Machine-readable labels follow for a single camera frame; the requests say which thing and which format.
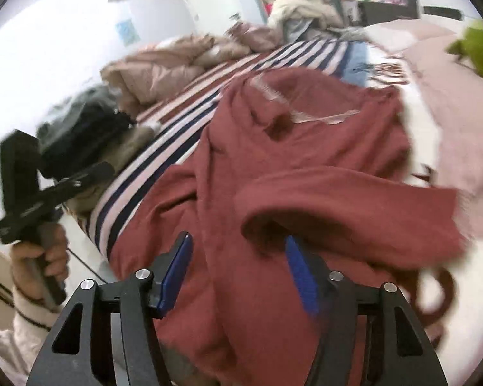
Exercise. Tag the pile of dark clothes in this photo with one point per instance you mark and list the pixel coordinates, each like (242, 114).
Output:
(84, 128)

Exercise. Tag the beige duvet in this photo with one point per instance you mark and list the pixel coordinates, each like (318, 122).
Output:
(153, 76)

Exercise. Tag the pink and white pillow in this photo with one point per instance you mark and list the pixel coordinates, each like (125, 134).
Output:
(410, 32)

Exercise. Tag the mauve ruffled cloth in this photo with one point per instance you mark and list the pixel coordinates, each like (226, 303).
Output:
(257, 36)

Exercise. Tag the white bed headboard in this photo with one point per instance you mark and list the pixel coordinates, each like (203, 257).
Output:
(471, 15)

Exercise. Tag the dark bookshelf with items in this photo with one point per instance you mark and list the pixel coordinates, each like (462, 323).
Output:
(386, 12)

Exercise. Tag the blue wall poster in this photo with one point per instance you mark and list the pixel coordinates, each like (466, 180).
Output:
(128, 31)

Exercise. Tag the pile of cream blankets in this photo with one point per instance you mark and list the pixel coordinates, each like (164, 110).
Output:
(298, 12)

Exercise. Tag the dark red shirt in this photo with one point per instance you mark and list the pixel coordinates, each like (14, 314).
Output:
(265, 148)

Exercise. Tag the person's left hand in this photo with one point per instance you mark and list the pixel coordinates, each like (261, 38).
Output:
(56, 257)

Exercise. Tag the green avocado plush toy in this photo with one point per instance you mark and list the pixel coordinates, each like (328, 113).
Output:
(473, 48)

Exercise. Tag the pink ribbed pillow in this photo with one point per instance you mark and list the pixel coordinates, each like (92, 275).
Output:
(459, 120)

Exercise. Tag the white door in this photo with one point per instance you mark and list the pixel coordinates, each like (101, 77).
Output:
(217, 0)

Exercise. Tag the striped printed blanket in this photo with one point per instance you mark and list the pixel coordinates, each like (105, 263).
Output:
(177, 128)

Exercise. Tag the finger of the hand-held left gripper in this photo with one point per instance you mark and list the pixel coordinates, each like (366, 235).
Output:
(84, 179)

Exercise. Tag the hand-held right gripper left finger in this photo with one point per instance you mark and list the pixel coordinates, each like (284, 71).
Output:
(177, 273)

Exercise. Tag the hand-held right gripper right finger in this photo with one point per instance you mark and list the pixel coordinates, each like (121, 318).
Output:
(302, 277)

